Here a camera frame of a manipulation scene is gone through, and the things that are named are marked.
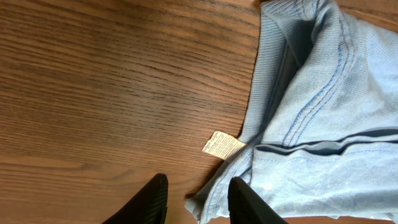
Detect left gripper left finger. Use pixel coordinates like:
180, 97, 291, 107
103, 173, 169, 224

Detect light blue printed t-shirt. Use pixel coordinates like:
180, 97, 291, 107
185, 0, 397, 223

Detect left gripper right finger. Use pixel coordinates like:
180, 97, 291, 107
228, 177, 287, 224

